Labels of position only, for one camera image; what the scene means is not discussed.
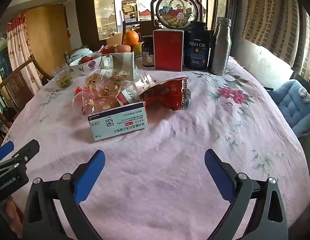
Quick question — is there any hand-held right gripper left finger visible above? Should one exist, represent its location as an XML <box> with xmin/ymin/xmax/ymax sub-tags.
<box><xmin>22</xmin><ymin>150</ymin><xmax>106</xmax><ymax>240</ymax></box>

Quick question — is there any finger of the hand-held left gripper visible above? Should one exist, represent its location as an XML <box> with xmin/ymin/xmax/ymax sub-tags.
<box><xmin>0</xmin><ymin>141</ymin><xmax>15</xmax><ymax>163</ymax></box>
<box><xmin>0</xmin><ymin>139</ymin><xmax>40</xmax><ymax>178</ymax></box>

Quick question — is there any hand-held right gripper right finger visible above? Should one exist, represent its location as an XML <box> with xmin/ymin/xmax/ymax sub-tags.
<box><xmin>204</xmin><ymin>149</ymin><xmax>288</xmax><ymax>240</ymax></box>

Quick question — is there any white teal medicine box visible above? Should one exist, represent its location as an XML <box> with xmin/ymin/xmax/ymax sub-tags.
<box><xmin>87</xmin><ymin>102</ymin><xmax>149</xmax><ymax>142</ymax></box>

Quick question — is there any clear cartoon plastic wrapper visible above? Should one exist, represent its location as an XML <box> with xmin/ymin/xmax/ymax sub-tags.
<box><xmin>73</xmin><ymin>73</ymin><xmax>125</xmax><ymax>117</ymax></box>

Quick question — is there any curved-back wooden chair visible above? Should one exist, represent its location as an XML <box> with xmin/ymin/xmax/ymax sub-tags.
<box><xmin>0</xmin><ymin>54</ymin><xmax>54</xmax><ymax>130</ymax></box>

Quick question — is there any glass of green tea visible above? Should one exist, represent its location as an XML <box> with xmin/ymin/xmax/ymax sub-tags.
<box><xmin>52</xmin><ymin>64</ymin><xmax>74</xmax><ymax>92</ymax></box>

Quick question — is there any white red-label plastic packet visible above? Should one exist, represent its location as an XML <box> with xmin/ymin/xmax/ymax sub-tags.
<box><xmin>116</xmin><ymin>72</ymin><xmax>158</xmax><ymax>105</ymax></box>

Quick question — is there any red foil snack bag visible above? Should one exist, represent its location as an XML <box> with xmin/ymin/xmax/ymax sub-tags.
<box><xmin>142</xmin><ymin>77</ymin><xmax>191</xmax><ymax>111</ymax></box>

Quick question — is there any blue chair cushion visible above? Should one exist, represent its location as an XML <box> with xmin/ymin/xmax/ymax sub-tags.
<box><xmin>268</xmin><ymin>79</ymin><xmax>310</xmax><ymax>138</ymax></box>

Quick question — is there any white floral porcelain bowl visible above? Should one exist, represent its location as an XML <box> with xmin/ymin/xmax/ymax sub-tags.
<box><xmin>69</xmin><ymin>52</ymin><xmax>102</xmax><ymax>77</ymax></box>

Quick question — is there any floral white curtain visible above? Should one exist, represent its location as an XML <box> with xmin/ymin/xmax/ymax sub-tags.
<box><xmin>6</xmin><ymin>11</ymin><xmax>43</xmax><ymax>95</ymax></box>

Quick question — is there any white lidded porcelain bowl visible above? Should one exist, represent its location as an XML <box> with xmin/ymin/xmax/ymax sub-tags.
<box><xmin>68</xmin><ymin>48</ymin><xmax>93</xmax><ymax>60</ymax></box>

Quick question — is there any white printed plastic bag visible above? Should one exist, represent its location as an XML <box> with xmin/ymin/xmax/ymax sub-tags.
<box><xmin>100</xmin><ymin>52</ymin><xmax>138</xmax><ymax>82</ymax></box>

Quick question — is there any large dark blue supplement bottle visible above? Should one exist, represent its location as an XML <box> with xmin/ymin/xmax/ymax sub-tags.
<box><xmin>184</xmin><ymin>21</ymin><xmax>211</xmax><ymax>70</ymax></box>

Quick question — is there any stainless steel bottle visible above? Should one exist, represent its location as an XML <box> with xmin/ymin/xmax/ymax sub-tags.
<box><xmin>208</xmin><ymin>17</ymin><xmax>232</xmax><ymax>76</ymax></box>

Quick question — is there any red snack packet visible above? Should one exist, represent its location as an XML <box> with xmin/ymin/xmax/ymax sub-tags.
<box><xmin>99</xmin><ymin>44</ymin><xmax>118</xmax><ymax>55</ymax></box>

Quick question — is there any red apple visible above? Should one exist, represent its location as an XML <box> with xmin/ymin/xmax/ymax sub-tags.
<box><xmin>114</xmin><ymin>44</ymin><xmax>132</xmax><ymax>53</ymax></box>

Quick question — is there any red tin box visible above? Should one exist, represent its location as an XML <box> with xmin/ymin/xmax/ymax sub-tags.
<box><xmin>153</xmin><ymin>29</ymin><xmax>185</xmax><ymax>72</ymax></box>

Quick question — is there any yellow pear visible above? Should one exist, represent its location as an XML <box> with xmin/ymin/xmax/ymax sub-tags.
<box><xmin>131</xmin><ymin>42</ymin><xmax>143</xmax><ymax>57</ymax></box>

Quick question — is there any small dark supplement bottle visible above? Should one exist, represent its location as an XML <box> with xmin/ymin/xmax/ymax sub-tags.
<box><xmin>142</xmin><ymin>35</ymin><xmax>155</xmax><ymax>67</ymax></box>

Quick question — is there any orange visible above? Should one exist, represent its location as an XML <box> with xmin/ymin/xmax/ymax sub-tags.
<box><xmin>123</xmin><ymin>30</ymin><xmax>140</xmax><ymax>46</ymax></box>

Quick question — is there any dark wooden dining chair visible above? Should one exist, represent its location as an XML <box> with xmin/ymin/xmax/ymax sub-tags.
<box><xmin>122</xmin><ymin>20</ymin><xmax>162</xmax><ymax>39</ymax></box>

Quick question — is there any glass door display cabinet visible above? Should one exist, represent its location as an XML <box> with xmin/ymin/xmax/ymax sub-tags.
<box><xmin>75</xmin><ymin>0</ymin><xmax>118</xmax><ymax>48</ymax></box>

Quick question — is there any dark carved wooden cabinet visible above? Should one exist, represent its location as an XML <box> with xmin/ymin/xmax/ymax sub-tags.
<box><xmin>206</xmin><ymin>0</ymin><xmax>243</xmax><ymax>55</ymax></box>

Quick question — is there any round framed flower basket ornament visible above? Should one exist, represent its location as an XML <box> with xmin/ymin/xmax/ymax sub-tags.
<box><xmin>150</xmin><ymin>0</ymin><xmax>204</xmax><ymax>29</ymax></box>

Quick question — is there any brick-pattern window curtain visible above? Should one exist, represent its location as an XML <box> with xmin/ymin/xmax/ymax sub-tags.
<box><xmin>241</xmin><ymin>0</ymin><xmax>310</xmax><ymax>80</ymax></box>

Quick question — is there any cluttered background shelf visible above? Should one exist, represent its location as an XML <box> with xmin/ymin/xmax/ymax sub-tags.
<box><xmin>121</xmin><ymin>0</ymin><xmax>140</xmax><ymax>23</ymax></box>

